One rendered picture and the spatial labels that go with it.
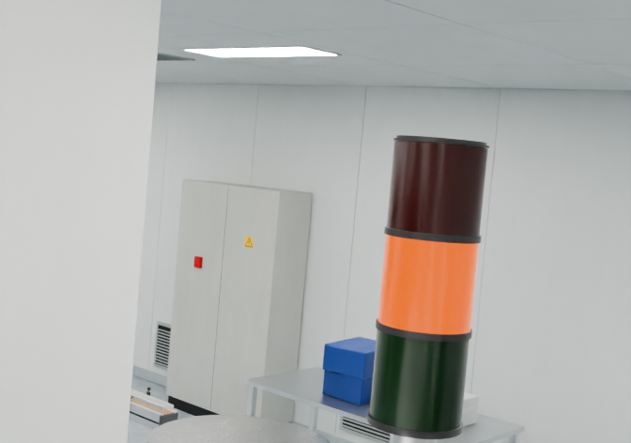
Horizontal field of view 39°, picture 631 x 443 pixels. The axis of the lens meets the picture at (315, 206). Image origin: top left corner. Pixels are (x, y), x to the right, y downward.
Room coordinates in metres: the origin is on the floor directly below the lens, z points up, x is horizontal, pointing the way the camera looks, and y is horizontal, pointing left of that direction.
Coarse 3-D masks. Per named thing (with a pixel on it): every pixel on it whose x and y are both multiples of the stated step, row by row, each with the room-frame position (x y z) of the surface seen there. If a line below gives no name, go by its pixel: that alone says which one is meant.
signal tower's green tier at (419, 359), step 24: (384, 336) 0.46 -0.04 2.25; (384, 360) 0.46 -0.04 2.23; (408, 360) 0.45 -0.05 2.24; (432, 360) 0.45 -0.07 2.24; (456, 360) 0.46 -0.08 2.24; (384, 384) 0.46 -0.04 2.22; (408, 384) 0.45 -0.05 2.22; (432, 384) 0.45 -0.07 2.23; (456, 384) 0.46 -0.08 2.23; (384, 408) 0.46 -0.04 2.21; (408, 408) 0.45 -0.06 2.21; (432, 408) 0.45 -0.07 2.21; (456, 408) 0.46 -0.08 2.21
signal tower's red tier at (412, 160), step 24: (408, 144) 0.46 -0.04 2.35; (432, 144) 0.45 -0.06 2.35; (408, 168) 0.46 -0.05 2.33; (432, 168) 0.45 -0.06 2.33; (456, 168) 0.45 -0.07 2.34; (480, 168) 0.46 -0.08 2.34; (408, 192) 0.46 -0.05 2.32; (432, 192) 0.45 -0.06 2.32; (456, 192) 0.45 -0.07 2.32; (480, 192) 0.46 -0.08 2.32; (408, 216) 0.46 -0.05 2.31; (432, 216) 0.45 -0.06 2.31; (456, 216) 0.45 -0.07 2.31; (480, 216) 0.46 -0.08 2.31
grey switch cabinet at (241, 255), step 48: (192, 192) 7.95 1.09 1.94; (240, 192) 7.55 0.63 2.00; (288, 192) 7.34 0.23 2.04; (192, 240) 7.92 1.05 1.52; (240, 240) 7.52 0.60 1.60; (288, 240) 7.38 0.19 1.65; (192, 288) 7.88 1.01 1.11; (240, 288) 7.49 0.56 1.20; (288, 288) 7.42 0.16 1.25; (192, 336) 7.85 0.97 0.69; (240, 336) 7.46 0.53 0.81; (288, 336) 7.45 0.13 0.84; (192, 384) 7.82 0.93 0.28; (240, 384) 7.43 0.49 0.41
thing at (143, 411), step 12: (132, 396) 4.84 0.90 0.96; (144, 396) 4.88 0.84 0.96; (132, 408) 4.80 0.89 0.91; (144, 408) 4.74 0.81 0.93; (156, 408) 4.77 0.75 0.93; (168, 408) 4.78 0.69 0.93; (132, 420) 4.79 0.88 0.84; (144, 420) 4.73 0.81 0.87; (156, 420) 4.67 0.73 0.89; (168, 420) 4.70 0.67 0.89
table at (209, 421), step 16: (208, 416) 4.71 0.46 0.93; (224, 416) 4.74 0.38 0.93; (240, 416) 4.76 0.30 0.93; (160, 432) 4.37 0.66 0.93; (176, 432) 4.40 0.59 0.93; (192, 432) 4.42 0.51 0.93; (208, 432) 4.44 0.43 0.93; (224, 432) 4.46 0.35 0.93; (240, 432) 4.49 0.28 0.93; (256, 432) 4.51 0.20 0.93; (272, 432) 4.53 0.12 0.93; (288, 432) 4.56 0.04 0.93; (304, 432) 4.58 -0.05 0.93
